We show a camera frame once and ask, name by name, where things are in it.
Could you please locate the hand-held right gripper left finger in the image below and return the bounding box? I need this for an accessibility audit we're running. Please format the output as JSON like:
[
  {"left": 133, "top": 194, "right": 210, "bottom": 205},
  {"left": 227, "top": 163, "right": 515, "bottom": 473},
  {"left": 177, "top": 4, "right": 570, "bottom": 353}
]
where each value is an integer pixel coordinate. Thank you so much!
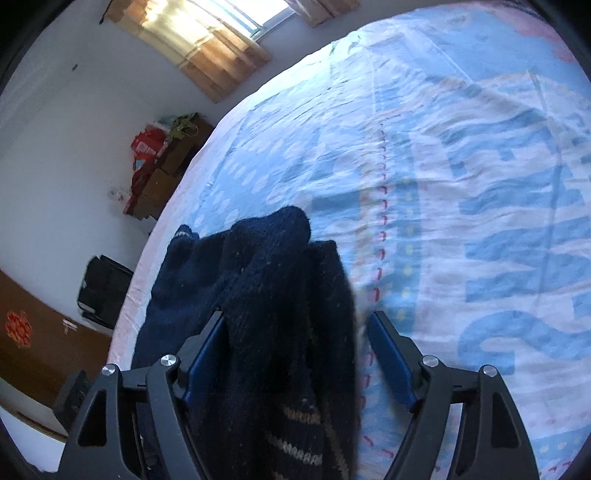
[{"left": 58, "top": 310, "right": 227, "bottom": 480}]

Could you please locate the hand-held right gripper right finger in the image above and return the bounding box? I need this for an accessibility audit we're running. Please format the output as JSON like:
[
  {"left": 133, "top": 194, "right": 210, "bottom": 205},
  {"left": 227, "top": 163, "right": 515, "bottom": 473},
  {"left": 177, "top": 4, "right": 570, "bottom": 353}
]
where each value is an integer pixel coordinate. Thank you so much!
[{"left": 367, "top": 310, "right": 541, "bottom": 480}]

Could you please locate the navy knit sweater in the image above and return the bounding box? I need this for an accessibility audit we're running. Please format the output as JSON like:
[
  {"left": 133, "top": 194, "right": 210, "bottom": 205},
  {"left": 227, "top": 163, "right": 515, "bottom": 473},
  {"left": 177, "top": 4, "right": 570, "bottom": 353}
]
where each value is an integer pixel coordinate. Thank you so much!
[{"left": 131, "top": 205, "right": 361, "bottom": 480}]

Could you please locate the black bag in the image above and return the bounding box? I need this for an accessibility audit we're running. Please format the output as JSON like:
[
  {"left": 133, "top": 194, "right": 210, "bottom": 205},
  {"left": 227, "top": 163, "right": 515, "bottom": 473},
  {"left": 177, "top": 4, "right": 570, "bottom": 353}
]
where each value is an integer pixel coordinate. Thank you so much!
[{"left": 78, "top": 255, "right": 134, "bottom": 329}]

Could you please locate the brown wooden door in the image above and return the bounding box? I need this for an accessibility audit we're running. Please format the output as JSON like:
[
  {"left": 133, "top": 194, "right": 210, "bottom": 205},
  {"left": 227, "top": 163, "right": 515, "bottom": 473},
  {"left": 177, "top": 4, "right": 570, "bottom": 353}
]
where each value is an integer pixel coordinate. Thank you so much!
[{"left": 0, "top": 270, "right": 114, "bottom": 435}]

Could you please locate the stack of cardboard boxes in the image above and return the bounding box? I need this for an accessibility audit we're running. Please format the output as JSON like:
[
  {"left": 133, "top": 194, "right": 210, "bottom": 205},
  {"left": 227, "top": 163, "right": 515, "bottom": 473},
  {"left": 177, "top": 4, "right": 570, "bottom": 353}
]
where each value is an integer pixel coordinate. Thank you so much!
[{"left": 124, "top": 115, "right": 215, "bottom": 222}]

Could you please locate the red paper decoration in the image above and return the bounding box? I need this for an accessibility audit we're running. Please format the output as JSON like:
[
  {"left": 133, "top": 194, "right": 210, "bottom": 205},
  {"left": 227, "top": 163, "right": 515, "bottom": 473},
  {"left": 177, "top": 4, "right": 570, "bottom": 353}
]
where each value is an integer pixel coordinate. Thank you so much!
[{"left": 6, "top": 311, "right": 32, "bottom": 348}]

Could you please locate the blue white printed bedsheet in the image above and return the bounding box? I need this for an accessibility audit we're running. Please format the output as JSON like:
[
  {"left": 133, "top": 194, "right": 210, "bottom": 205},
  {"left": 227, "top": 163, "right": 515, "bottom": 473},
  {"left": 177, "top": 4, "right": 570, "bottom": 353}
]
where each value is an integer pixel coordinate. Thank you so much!
[{"left": 106, "top": 0, "right": 591, "bottom": 480}]

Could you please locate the red plastic bag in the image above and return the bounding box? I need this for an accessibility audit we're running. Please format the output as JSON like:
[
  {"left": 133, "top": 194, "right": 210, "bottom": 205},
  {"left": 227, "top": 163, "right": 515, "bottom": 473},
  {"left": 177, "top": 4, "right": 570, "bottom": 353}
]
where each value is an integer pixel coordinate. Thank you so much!
[{"left": 131, "top": 129, "right": 167, "bottom": 156}]

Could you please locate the green bag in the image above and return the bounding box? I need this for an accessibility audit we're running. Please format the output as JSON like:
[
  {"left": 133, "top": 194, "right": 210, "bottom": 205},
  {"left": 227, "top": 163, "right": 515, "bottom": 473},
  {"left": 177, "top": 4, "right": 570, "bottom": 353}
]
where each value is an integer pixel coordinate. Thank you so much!
[{"left": 168, "top": 113, "right": 199, "bottom": 139}]

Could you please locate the wide beige striped curtain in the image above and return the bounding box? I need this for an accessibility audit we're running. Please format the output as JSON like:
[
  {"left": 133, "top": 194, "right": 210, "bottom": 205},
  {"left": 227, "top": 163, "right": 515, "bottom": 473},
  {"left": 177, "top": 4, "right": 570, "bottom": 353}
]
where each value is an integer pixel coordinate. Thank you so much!
[{"left": 105, "top": 0, "right": 273, "bottom": 103}]

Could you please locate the window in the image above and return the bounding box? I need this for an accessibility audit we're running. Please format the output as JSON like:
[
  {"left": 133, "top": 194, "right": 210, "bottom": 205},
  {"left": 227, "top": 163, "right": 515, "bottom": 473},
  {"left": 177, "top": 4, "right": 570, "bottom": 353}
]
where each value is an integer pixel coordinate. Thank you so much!
[{"left": 217, "top": 0, "right": 296, "bottom": 38}]

